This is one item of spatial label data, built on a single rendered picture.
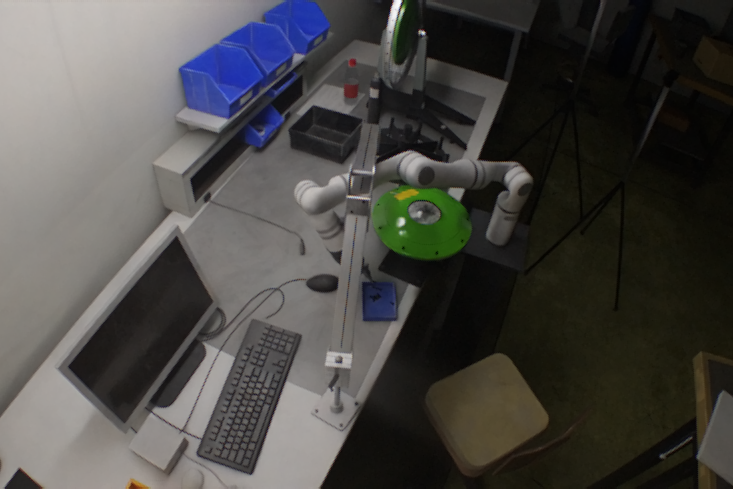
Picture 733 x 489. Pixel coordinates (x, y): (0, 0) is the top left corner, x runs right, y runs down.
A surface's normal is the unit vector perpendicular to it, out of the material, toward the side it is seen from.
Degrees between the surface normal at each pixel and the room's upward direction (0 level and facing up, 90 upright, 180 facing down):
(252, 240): 0
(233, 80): 88
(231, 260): 0
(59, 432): 0
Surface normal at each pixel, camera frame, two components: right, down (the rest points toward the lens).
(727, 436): 0.05, -0.66
